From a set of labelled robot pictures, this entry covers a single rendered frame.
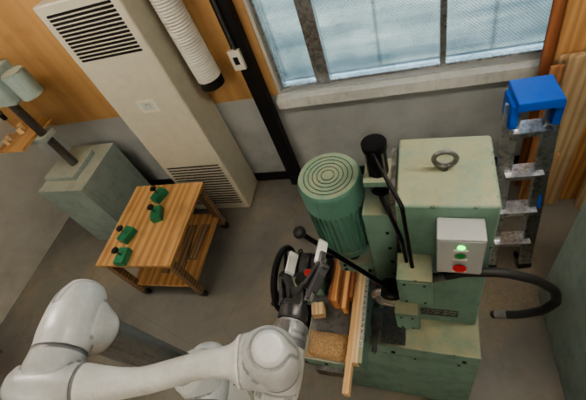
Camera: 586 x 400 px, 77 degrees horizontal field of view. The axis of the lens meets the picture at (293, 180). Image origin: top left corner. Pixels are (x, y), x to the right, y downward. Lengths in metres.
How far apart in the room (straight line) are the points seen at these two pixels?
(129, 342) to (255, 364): 0.60
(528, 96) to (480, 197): 0.87
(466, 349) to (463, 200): 0.73
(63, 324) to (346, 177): 0.80
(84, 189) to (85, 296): 1.95
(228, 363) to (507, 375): 1.75
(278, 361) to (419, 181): 0.50
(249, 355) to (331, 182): 0.47
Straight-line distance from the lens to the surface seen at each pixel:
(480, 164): 0.96
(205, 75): 2.33
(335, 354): 1.39
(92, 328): 1.16
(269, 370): 0.74
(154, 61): 2.26
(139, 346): 1.29
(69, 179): 3.21
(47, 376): 1.11
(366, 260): 1.33
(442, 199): 0.89
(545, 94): 1.73
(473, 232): 0.89
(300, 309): 0.97
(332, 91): 2.38
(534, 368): 2.37
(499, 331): 2.39
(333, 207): 0.96
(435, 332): 1.51
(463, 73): 2.36
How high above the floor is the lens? 2.24
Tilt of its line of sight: 46 degrees down
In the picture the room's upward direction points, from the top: 24 degrees counter-clockwise
